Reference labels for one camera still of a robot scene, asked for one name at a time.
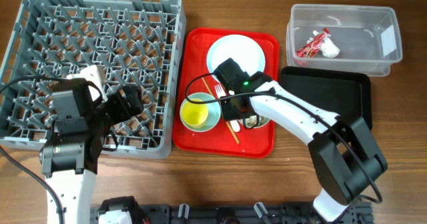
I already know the green bowl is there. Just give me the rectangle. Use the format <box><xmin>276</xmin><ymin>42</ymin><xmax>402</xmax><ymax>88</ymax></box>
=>
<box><xmin>241</xmin><ymin>115</ymin><xmax>270</xmax><ymax>129</ymax></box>

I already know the light blue bowl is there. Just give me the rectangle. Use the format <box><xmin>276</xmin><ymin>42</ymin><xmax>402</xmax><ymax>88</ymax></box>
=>
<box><xmin>179</xmin><ymin>92</ymin><xmax>221</xmax><ymax>133</ymax></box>

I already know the yellow plastic cup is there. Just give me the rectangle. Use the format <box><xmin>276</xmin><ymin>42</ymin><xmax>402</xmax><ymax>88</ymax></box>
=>
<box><xmin>179</xmin><ymin>99</ymin><xmax>209</xmax><ymax>129</ymax></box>

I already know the red snack wrapper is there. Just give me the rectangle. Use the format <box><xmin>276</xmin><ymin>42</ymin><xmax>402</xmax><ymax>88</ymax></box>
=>
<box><xmin>296</xmin><ymin>27</ymin><xmax>330</xmax><ymax>58</ymax></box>

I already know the white tissue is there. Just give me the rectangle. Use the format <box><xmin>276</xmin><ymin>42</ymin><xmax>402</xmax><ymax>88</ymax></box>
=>
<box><xmin>320</xmin><ymin>35</ymin><xmax>340</xmax><ymax>59</ymax></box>

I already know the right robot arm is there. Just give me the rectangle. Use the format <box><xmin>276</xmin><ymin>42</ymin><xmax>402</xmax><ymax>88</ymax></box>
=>
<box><xmin>213</xmin><ymin>58</ymin><xmax>388</xmax><ymax>222</ymax></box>

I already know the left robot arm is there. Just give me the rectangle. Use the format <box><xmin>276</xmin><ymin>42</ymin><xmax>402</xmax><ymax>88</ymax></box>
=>
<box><xmin>40</xmin><ymin>78</ymin><xmax>143</xmax><ymax>223</ymax></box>

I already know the grey dishwasher rack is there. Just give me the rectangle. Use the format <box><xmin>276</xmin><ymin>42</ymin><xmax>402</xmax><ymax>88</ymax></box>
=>
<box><xmin>1</xmin><ymin>0</ymin><xmax>186</xmax><ymax>159</ymax></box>

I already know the white plastic fork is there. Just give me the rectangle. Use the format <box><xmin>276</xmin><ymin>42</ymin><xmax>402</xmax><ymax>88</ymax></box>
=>
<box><xmin>215</xmin><ymin>84</ymin><xmax>241</xmax><ymax>133</ymax></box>

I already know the wooden chopstick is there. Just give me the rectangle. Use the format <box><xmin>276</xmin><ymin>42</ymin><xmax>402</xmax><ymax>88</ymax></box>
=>
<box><xmin>201</xmin><ymin>77</ymin><xmax>240</xmax><ymax>144</ymax></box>

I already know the light blue plate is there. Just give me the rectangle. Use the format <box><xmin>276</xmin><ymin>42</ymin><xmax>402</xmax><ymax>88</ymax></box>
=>
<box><xmin>206</xmin><ymin>35</ymin><xmax>266</xmax><ymax>75</ymax></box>

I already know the red plastic tray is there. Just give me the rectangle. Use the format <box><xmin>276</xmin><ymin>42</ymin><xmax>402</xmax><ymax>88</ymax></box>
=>
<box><xmin>172</xmin><ymin>27</ymin><xmax>280</xmax><ymax>159</ymax></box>

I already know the black plastic tray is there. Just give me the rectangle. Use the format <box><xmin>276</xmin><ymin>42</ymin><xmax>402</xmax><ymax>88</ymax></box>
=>
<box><xmin>280</xmin><ymin>67</ymin><xmax>373</xmax><ymax>129</ymax></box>

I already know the clear plastic bin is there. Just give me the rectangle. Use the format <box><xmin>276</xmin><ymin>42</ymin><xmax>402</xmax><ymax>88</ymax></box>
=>
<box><xmin>286</xmin><ymin>4</ymin><xmax>403</xmax><ymax>77</ymax></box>

